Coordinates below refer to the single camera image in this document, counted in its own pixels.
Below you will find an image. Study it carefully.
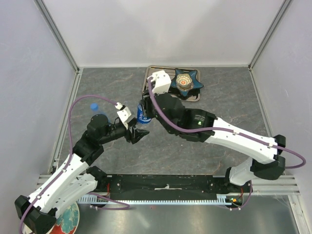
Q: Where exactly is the blue tinted plastic bottle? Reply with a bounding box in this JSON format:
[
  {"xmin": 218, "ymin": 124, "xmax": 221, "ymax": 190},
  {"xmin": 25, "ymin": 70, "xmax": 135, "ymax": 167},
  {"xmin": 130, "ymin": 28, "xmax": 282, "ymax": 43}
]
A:
[{"xmin": 91, "ymin": 105, "xmax": 111, "ymax": 123}]

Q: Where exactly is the metal tray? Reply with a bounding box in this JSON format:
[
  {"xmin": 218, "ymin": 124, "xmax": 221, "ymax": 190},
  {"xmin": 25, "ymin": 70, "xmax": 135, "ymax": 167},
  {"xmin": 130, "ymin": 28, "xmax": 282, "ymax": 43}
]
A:
[{"xmin": 141, "ymin": 65, "xmax": 201, "ymax": 102}]

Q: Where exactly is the white cable duct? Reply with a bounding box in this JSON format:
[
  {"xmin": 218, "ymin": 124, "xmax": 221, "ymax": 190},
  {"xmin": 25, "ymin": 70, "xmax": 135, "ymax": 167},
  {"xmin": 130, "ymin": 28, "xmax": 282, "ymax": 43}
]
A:
[{"xmin": 77, "ymin": 194, "xmax": 245, "ymax": 206}]

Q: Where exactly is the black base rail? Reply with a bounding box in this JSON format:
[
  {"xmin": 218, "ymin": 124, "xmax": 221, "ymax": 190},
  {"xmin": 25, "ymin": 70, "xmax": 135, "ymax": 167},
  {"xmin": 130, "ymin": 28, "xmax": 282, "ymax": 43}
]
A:
[{"xmin": 106, "ymin": 174, "xmax": 230, "ymax": 201}]

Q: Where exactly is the labelled clear water bottle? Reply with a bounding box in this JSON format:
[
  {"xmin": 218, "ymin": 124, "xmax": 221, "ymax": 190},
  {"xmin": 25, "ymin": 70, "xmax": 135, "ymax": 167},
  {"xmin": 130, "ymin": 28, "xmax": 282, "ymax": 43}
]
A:
[{"xmin": 137, "ymin": 103, "xmax": 151, "ymax": 124}]

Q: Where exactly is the purple cable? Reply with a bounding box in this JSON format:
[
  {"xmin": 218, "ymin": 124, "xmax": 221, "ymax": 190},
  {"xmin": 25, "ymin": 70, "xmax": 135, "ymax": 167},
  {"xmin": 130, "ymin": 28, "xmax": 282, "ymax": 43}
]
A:
[
  {"xmin": 147, "ymin": 75, "xmax": 307, "ymax": 212},
  {"xmin": 19, "ymin": 95, "xmax": 131, "ymax": 234}
]

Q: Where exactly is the patterned small bowl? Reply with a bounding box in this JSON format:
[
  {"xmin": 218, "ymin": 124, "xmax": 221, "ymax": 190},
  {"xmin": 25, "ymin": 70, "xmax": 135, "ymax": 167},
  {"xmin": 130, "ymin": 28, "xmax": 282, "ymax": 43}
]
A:
[{"xmin": 176, "ymin": 74, "xmax": 193, "ymax": 90}]

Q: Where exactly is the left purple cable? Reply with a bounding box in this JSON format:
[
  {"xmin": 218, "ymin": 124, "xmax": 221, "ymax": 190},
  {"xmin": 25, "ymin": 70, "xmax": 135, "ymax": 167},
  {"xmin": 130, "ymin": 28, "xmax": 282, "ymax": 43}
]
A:
[{"xmin": 19, "ymin": 95, "xmax": 131, "ymax": 234}]

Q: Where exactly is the red floral plate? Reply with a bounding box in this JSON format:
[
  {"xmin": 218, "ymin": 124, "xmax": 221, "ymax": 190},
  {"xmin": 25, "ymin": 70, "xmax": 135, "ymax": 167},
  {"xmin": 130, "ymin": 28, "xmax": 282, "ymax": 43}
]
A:
[{"xmin": 51, "ymin": 202, "xmax": 80, "ymax": 234}]

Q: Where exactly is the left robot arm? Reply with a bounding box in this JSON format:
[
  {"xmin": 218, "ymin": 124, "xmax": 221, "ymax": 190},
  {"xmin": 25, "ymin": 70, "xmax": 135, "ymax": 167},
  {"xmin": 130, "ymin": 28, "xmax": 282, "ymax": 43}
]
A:
[{"xmin": 15, "ymin": 111, "xmax": 149, "ymax": 234}]

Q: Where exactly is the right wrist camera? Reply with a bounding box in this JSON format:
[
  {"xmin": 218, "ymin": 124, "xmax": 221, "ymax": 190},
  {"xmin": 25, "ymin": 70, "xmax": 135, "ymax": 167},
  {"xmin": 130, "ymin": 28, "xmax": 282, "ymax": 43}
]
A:
[{"xmin": 146, "ymin": 70, "xmax": 171, "ymax": 95}]

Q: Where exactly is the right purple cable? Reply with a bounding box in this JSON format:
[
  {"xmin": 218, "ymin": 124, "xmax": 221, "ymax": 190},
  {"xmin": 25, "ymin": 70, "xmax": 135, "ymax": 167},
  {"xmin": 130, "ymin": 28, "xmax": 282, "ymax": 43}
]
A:
[{"xmin": 147, "ymin": 75, "xmax": 307, "ymax": 212}]

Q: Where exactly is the white bowl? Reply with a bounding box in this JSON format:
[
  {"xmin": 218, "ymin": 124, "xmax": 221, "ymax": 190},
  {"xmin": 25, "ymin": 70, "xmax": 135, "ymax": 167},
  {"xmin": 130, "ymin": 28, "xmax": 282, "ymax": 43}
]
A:
[{"xmin": 33, "ymin": 223, "xmax": 55, "ymax": 234}]

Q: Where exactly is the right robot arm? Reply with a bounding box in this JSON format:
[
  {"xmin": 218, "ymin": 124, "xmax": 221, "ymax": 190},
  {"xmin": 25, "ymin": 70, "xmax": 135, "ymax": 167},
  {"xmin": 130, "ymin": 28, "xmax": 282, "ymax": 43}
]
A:
[{"xmin": 140, "ymin": 91, "xmax": 286, "ymax": 192}]

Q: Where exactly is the blue bottle cap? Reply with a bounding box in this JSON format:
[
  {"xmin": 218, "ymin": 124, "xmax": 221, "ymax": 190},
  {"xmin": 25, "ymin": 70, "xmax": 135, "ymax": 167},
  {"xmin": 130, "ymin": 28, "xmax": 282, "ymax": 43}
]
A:
[{"xmin": 90, "ymin": 103, "xmax": 98, "ymax": 111}]

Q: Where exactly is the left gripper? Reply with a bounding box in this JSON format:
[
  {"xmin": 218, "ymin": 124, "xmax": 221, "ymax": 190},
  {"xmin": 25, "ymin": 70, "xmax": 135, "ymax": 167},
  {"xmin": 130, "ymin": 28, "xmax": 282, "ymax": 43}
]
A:
[{"xmin": 99, "ymin": 117, "xmax": 149, "ymax": 144}]

